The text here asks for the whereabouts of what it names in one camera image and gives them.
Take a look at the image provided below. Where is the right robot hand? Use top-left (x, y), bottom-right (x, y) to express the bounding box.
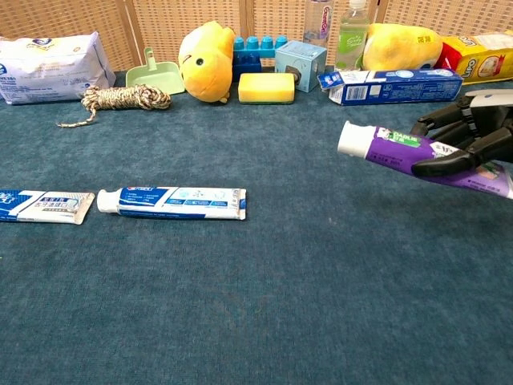
top-left (410, 88), bottom-right (513, 178)

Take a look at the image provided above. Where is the purple toothpaste tube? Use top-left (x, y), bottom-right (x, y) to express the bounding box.
top-left (337, 120), bottom-right (513, 201)

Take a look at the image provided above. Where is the blue toothpaste carton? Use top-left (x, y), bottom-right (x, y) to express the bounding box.
top-left (317, 68), bottom-right (464, 107)

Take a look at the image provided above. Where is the blue white toothpaste tube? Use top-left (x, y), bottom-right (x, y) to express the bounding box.
top-left (96, 186), bottom-right (248, 221)

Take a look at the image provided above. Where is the blue white toothpaste with seven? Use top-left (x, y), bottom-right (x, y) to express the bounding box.
top-left (0, 189), bottom-right (96, 225)

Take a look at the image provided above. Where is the yellow snack package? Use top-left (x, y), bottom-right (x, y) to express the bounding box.
top-left (434, 31), bottom-right (513, 86)

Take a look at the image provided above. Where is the yellow plush toy with tag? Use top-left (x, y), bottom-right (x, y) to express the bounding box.
top-left (362, 22), bottom-right (444, 72)

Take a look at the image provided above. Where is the clear bottle green label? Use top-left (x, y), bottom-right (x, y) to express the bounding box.
top-left (334, 0), bottom-right (370, 72)

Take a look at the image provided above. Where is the clear bottle pink label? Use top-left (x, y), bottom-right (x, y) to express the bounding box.
top-left (302, 0), bottom-right (336, 49)

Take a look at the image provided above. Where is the light blue cardboard box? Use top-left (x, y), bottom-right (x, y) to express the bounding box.
top-left (274, 39), bottom-right (328, 93)

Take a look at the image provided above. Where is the yellow sponge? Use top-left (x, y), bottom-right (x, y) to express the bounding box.
top-left (237, 72), bottom-right (297, 105)

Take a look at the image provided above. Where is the blue building block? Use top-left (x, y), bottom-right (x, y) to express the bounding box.
top-left (232, 34), bottom-right (289, 83)

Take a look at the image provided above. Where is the yellow plush duck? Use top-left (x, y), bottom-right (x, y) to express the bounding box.
top-left (178, 20), bottom-right (236, 104)

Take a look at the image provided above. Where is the woven folding screen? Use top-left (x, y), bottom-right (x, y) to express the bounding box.
top-left (0, 0), bottom-right (513, 73)

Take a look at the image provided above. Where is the green plastic dustpan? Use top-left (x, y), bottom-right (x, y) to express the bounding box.
top-left (125, 47), bottom-right (186, 96)

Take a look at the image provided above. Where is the white tissue pack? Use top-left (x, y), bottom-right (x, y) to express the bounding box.
top-left (0, 31), bottom-right (117, 106)

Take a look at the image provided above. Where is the coiled beige rope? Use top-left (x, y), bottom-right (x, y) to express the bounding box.
top-left (56, 83), bottom-right (172, 129)

